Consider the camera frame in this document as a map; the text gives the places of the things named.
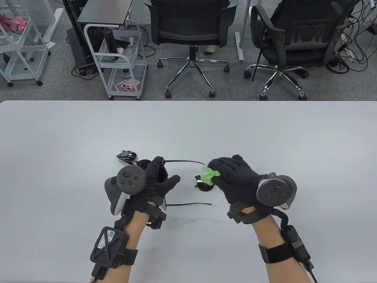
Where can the white paper tag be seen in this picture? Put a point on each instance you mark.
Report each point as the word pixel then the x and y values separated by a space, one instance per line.
pixel 50 45

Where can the black caged tracker white label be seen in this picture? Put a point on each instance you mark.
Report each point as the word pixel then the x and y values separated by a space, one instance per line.
pixel 107 244

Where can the white power strip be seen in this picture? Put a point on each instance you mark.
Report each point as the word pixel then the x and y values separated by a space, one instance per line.
pixel 349 54

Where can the small black device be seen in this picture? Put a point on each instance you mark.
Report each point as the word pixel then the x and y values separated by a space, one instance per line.
pixel 123 43

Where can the red white packet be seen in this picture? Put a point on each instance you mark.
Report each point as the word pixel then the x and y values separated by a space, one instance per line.
pixel 129 85

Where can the white metal shelf cart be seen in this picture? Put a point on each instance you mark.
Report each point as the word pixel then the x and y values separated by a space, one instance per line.
pixel 17 63

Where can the dark brown side table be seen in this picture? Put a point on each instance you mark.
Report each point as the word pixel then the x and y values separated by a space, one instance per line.
pixel 103 11

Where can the green microfibre cloth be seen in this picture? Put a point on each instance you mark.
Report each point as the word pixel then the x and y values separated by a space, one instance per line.
pixel 209 175

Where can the white desk leg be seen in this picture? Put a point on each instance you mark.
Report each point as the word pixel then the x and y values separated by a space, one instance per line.
pixel 239 47
pixel 53 26

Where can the black cylindrical bottle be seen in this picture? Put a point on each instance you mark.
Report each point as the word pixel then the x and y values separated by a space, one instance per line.
pixel 110 41

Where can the black aviator sunglasses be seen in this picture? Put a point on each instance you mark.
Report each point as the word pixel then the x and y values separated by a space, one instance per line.
pixel 129 155

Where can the black computer tower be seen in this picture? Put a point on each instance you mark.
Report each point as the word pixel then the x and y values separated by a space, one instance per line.
pixel 79 50

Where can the person's right forearm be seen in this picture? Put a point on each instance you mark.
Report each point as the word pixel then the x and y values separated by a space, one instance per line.
pixel 271 235

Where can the pink cloth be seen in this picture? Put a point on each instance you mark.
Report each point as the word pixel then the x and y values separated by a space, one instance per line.
pixel 16 23

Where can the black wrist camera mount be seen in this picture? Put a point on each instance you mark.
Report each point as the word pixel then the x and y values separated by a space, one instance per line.
pixel 156 218
pixel 247 216

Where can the black mesh office chair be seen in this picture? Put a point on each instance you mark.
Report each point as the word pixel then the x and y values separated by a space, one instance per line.
pixel 188 29
pixel 294 56

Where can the black sunglasses thin temples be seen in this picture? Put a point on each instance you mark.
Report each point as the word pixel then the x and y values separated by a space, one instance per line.
pixel 204 187

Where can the person's right hand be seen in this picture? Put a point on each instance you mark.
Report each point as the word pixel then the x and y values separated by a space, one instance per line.
pixel 238 182

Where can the black square sunglasses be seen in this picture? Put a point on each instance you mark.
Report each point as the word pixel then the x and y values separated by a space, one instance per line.
pixel 162 172

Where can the person's left hand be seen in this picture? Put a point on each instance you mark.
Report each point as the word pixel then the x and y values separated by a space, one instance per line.
pixel 156 188

